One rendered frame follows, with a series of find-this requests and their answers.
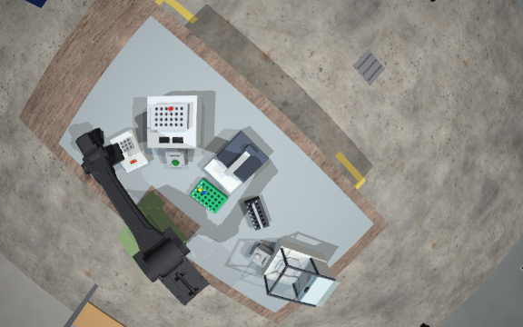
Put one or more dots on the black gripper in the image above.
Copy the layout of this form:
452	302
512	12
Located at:
118	157

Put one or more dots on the white dry block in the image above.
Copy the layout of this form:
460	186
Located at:
136	156

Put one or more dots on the grey bench mat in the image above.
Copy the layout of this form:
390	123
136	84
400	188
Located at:
301	202

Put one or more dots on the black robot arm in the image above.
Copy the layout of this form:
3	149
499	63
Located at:
168	263

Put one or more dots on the green tube rack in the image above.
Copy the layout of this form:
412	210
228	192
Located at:
216	197

